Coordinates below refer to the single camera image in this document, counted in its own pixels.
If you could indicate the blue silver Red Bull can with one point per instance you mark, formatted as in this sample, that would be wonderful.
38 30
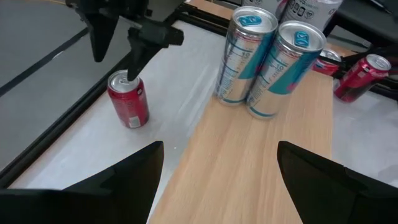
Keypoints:
239 68
280 81

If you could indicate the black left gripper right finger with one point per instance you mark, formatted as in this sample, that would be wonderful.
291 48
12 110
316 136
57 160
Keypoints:
326 196

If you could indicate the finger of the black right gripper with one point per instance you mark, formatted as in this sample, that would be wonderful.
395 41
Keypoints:
146 40
99 31

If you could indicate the red soda can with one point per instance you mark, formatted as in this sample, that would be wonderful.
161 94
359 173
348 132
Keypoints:
130 105
357 81
326 67

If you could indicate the black metal table frame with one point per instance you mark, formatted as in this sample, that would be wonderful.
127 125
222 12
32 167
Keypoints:
62 124

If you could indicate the wooden shelf with black legs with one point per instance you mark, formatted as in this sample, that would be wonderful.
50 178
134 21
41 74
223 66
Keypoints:
248 155

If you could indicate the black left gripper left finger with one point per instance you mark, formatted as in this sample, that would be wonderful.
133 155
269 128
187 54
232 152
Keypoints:
124 196

